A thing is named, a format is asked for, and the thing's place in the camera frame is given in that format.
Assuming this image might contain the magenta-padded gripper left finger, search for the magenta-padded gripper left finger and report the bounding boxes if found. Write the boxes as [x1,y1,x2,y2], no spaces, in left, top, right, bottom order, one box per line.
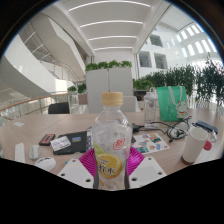
[57,147,98,190]

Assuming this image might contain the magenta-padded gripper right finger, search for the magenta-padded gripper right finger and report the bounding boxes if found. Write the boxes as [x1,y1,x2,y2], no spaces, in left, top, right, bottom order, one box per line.
[128,146,168,190]

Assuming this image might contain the clear drink bottle yellow label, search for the clear drink bottle yellow label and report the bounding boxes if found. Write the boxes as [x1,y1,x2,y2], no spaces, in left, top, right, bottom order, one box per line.
[91,91,134,191]

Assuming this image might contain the colourful sticker sheet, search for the colourful sticker sheet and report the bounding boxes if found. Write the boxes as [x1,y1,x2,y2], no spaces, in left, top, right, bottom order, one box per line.
[131,132,170,155]

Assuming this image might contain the black notebook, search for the black notebook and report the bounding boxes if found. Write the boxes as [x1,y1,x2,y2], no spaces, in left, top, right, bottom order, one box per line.
[52,130,89,156]

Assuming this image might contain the white computer mouse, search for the white computer mouse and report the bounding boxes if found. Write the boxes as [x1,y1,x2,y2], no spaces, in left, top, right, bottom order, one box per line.
[34,156,57,173]

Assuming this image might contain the white card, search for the white card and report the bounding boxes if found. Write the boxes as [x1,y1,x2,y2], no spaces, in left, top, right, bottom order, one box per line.
[49,135,72,153]

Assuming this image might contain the white printed packet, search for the white printed packet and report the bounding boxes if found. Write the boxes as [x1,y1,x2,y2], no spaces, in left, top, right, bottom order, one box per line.
[85,125,95,153]

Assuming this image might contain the black power adapter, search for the black power adapter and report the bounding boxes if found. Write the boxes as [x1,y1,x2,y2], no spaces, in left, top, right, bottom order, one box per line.
[131,122,145,134]

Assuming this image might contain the small black red case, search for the small black red case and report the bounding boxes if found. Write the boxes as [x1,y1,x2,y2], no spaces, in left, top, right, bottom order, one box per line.
[38,133,57,147]

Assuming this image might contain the white charger block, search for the white charger block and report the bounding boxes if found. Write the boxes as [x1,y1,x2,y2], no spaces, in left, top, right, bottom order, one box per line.
[144,123,161,130]

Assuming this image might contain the small white oval device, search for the small white oval device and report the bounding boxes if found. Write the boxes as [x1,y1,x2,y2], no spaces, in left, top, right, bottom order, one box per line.
[28,144,42,161]

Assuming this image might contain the white mug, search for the white mug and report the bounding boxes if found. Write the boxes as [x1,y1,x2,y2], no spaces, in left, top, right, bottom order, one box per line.
[181,126,209,165]

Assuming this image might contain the clear shaker bottle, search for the clear shaker bottle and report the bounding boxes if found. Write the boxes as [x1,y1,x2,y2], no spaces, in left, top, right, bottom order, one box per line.
[143,89,158,126]

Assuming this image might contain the black chair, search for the black chair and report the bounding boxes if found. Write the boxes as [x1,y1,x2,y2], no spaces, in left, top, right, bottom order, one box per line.
[47,101,71,115]

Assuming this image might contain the green tote bag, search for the green tote bag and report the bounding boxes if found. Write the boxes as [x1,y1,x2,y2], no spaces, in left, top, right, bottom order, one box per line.
[156,85,189,122]

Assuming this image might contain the potted plants brown planter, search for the potted plants brown planter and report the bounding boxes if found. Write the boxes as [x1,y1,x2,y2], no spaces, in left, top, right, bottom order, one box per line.
[67,83,88,106]

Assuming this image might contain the wood-topped glass railing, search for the wood-topped glass railing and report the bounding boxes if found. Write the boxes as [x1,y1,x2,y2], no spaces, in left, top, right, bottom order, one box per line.
[0,92,69,121]

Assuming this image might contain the white cabinet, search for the white cabinet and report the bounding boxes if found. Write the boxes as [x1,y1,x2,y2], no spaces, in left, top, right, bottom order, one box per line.
[85,67,134,114]

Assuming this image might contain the row of green hedge plants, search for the row of green hedge plants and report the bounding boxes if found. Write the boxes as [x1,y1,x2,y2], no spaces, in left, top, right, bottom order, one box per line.
[132,56,224,108]

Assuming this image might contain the green plants on cabinet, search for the green plants on cabinet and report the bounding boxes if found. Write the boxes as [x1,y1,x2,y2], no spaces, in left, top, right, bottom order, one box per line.
[84,59,133,73]

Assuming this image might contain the group of ceiling light strips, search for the group of ceiling light strips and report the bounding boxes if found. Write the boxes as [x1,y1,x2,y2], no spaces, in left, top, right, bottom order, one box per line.
[68,0,153,52]

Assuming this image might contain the black cable tangle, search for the black cable tangle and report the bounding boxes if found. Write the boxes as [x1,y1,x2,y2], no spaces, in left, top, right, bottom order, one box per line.
[132,116,193,143]

